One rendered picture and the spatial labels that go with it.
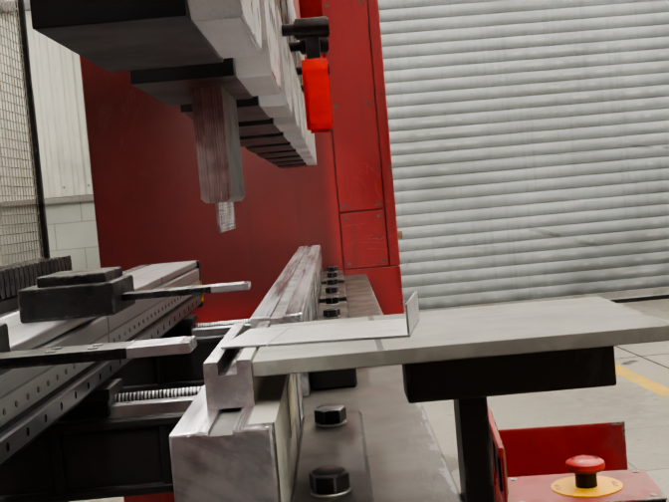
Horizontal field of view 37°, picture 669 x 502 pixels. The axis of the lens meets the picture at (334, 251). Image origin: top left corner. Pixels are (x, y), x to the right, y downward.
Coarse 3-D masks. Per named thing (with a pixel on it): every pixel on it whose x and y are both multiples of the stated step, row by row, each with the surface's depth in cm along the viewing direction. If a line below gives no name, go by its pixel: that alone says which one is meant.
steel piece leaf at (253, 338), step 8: (264, 328) 77; (272, 328) 77; (280, 328) 76; (288, 328) 76; (240, 336) 74; (248, 336) 73; (256, 336) 73; (264, 336) 72; (272, 336) 72; (232, 344) 70; (240, 344) 69; (248, 344) 69; (256, 344) 69; (264, 344) 68
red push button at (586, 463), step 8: (576, 456) 104; (584, 456) 104; (592, 456) 104; (568, 464) 103; (576, 464) 102; (584, 464) 102; (592, 464) 102; (600, 464) 102; (576, 472) 102; (584, 472) 102; (592, 472) 102; (576, 480) 103; (584, 480) 102; (592, 480) 102; (584, 488) 102
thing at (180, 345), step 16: (0, 336) 76; (192, 336) 74; (0, 352) 76; (16, 352) 74; (32, 352) 73; (48, 352) 71; (64, 352) 71; (80, 352) 71; (96, 352) 71; (112, 352) 71; (128, 352) 71; (144, 352) 71; (160, 352) 71; (176, 352) 71; (0, 368) 71; (16, 368) 71
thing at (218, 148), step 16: (192, 96) 66; (208, 96) 66; (224, 96) 67; (208, 112) 66; (224, 112) 66; (208, 128) 66; (224, 128) 66; (208, 144) 66; (224, 144) 66; (208, 160) 66; (224, 160) 66; (240, 160) 75; (208, 176) 66; (224, 176) 66; (240, 176) 74; (208, 192) 66; (224, 192) 66; (240, 192) 72; (224, 208) 69; (224, 224) 68
